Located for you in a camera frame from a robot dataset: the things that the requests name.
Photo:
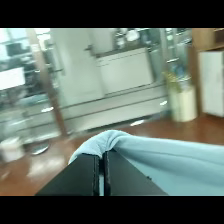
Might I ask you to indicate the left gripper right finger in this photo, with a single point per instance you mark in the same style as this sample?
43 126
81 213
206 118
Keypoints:
126 176

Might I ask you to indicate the white round planter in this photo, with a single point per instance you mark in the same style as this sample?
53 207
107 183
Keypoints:
183 105

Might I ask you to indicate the light blue shirt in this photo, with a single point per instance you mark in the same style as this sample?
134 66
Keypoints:
180 166

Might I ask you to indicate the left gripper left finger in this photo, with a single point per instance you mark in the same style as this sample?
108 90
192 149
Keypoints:
78 176

